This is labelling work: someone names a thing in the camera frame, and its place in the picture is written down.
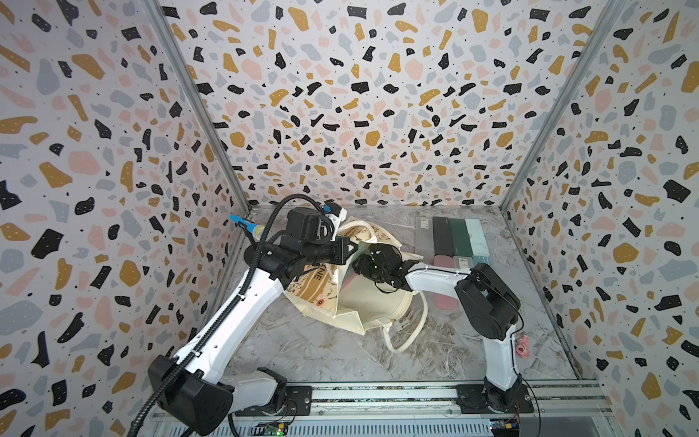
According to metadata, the cream floral canvas bag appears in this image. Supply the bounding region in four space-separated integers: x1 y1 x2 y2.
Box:
283 217 430 353

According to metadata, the translucent grey pencil case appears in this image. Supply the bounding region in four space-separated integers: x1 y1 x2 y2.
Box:
415 217 435 263

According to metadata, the black pencil case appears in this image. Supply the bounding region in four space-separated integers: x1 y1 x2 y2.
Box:
431 217 455 257

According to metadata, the clear frosted pencil case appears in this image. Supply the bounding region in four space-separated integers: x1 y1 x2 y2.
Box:
453 257 473 271

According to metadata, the dark green book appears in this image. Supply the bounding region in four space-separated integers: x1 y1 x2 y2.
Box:
449 218 473 258

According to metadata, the teal translucent pencil case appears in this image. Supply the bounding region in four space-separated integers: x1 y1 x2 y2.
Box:
473 256 491 266

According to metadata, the light mint pencil case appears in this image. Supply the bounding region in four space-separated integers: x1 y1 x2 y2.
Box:
465 218 490 258

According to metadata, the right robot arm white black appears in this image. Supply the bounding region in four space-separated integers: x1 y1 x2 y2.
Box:
352 244 524 413

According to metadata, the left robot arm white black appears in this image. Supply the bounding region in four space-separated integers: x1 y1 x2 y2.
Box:
149 237 359 435

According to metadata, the blue toy microphone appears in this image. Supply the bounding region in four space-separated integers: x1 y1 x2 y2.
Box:
229 214 265 242

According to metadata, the small pink toy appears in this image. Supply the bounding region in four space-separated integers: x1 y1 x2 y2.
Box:
516 335 531 359

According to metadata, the black corrugated cable conduit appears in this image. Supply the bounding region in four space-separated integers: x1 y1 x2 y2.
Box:
126 193 329 437

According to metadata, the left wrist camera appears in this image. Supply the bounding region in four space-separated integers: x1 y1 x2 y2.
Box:
285 200 347 244

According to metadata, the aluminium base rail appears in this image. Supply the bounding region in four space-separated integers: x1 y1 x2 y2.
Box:
146 379 618 437

